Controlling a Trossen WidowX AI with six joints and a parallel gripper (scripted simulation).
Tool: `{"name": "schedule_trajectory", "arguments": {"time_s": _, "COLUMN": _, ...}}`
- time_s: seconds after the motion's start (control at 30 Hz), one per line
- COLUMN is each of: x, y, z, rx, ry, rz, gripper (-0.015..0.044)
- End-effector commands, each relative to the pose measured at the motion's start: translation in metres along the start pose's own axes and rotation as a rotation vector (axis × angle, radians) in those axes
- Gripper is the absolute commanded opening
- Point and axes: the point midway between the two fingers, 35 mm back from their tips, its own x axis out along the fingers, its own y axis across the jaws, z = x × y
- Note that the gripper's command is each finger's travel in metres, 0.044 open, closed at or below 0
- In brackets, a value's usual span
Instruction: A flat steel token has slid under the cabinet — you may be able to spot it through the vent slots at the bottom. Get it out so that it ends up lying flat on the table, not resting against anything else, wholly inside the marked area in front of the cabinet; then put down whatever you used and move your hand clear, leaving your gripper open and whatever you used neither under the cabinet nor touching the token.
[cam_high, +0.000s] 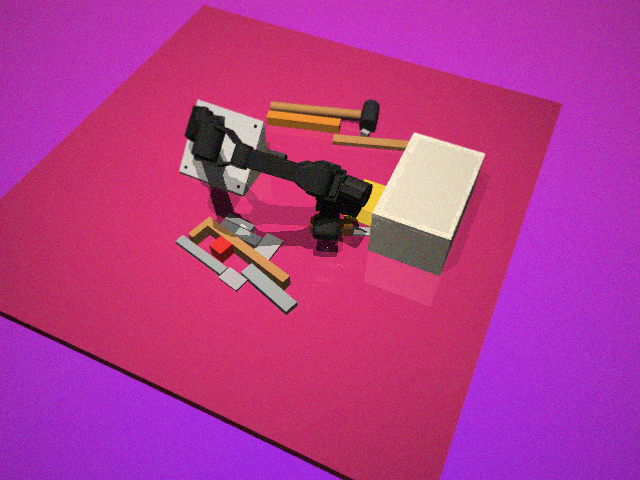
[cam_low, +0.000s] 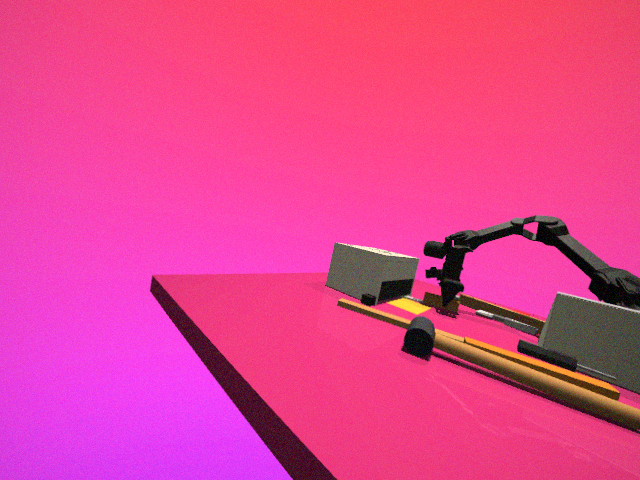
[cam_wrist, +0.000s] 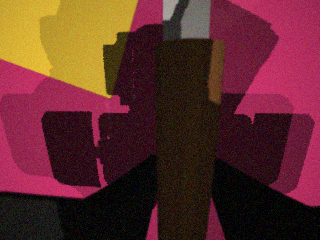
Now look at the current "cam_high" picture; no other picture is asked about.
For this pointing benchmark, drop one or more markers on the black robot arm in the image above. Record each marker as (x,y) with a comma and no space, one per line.
(321,179)

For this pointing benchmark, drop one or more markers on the red cube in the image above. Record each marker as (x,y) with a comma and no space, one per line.
(222,249)

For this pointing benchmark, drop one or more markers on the black-handled metal rod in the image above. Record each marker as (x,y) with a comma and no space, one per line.
(278,154)

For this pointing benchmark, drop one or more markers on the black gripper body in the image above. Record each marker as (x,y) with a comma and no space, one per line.
(327,228)

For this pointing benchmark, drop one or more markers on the orange rod with dark cylindrical end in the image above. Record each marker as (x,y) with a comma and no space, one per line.
(368,116)

